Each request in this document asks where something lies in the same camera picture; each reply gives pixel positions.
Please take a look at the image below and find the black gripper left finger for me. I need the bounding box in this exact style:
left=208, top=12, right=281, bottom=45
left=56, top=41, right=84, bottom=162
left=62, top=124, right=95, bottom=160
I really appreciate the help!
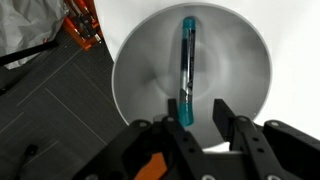
left=71, top=98, right=215, bottom=180

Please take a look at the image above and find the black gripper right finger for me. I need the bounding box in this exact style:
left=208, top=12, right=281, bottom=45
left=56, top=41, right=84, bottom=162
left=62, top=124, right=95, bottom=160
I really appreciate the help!
left=212, top=98, right=320, bottom=180

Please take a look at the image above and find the teal marker pen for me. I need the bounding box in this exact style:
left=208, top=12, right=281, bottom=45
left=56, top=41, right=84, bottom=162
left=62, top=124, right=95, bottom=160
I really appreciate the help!
left=177, top=16, right=197, bottom=129

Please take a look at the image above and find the white round bowl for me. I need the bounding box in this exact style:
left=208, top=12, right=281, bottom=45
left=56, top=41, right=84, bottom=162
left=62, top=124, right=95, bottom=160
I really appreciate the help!
left=111, top=2, right=273, bottom=152

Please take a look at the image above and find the white plastic bag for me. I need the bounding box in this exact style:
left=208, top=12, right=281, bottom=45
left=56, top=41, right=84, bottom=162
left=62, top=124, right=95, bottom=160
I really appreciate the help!
left=0, top=0, right=70, bottom=70

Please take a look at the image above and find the orange handled black clamp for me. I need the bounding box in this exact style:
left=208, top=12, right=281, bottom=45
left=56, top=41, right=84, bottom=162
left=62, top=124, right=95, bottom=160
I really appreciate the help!
left=63, top=0, right=103, bottom=52

